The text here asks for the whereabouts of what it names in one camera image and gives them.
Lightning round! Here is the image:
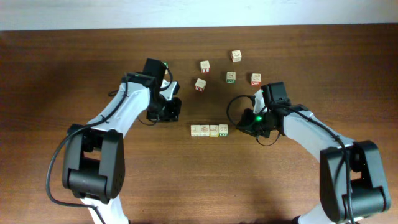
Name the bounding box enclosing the green eight block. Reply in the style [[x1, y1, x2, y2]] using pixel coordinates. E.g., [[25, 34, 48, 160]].
[[218, 124, 229, 136]]

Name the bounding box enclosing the red snail block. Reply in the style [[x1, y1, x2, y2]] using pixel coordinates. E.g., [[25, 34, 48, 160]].
[[251, 73, 262, 86]]

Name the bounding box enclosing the red shell picture block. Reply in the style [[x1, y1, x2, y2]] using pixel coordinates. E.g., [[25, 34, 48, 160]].
[[200, 124, 210, 136]]

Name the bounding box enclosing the green N block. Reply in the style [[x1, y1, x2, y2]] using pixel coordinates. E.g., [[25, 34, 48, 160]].
[[190, 125, 200, 137]]

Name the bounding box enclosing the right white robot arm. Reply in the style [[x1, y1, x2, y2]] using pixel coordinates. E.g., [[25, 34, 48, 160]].
[[236, 104, 392, 223]]

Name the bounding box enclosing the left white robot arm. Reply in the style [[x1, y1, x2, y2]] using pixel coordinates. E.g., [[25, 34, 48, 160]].
[[60, 73, 181, 223]]

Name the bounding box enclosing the green R block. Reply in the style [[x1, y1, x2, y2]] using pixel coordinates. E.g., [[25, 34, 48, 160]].
[[163, 62, 169, 75]]

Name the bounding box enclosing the red X number block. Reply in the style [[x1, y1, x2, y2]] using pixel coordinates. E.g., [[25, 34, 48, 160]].
[[194, 78, 206, 92]]

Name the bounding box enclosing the green butterfly block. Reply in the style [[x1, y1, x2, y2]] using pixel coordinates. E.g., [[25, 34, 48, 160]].
[[226, 72, 236, 84]]

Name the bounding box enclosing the red six block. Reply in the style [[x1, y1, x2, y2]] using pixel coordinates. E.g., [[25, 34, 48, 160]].
[[200, 60, 211, 73]]

